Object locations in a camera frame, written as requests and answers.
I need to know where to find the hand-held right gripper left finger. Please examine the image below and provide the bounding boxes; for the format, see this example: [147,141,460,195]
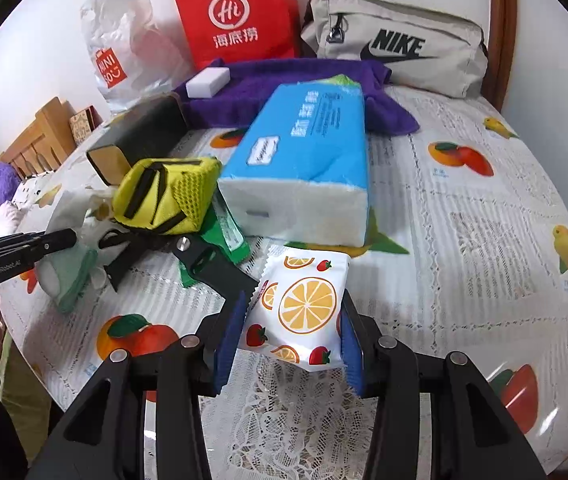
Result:
[26,287,252,480]

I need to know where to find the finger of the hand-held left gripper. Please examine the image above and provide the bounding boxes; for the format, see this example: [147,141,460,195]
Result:
[98,230,137,293]
[174,236,256,311]

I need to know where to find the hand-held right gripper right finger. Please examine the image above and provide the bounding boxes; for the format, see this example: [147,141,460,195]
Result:
[338,291,548,480]

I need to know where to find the green and black tools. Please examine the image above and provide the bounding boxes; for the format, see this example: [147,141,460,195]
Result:
[179,199,251,288]

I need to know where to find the white tissue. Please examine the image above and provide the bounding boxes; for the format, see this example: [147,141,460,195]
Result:
[45,187,117,243]

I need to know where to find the fruit print tissue packet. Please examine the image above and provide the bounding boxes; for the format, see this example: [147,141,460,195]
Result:
[237,251,352,373]

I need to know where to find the yellow mesh pouch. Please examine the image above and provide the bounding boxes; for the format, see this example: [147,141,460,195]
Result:
[112,156,223,236]

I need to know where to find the dark tin box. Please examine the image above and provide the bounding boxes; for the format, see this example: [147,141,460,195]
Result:
[85,95,188,187]

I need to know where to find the blue tissue pack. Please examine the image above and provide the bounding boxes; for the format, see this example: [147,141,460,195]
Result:
[218,74,371,247]

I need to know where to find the purple plush toy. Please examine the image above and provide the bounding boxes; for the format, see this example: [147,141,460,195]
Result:
[0,161,23,207]

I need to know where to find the wooden furniture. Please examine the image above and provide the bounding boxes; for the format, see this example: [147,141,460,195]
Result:
[0,96,80,179]

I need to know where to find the fruit print lace tablecloth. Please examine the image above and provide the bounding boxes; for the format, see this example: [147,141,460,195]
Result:
[0,80,568,480]

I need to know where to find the person's khaki trousers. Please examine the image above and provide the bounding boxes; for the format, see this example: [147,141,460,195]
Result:
[0,335,65,461]

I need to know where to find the purple towel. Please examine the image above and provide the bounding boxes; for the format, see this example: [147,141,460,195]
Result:
[171,57,421,136]

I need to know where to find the white sponge block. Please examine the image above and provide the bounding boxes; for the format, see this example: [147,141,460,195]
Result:
[185,66,231,99]

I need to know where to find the white plastic shopping bag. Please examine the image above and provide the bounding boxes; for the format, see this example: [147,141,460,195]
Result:
[80,0,192,116]

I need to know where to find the red paper bag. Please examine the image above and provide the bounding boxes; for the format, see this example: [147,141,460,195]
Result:
[170,0,302,73]

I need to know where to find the beige waist bag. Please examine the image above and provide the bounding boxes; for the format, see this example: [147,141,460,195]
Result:
[300,0,489,100]

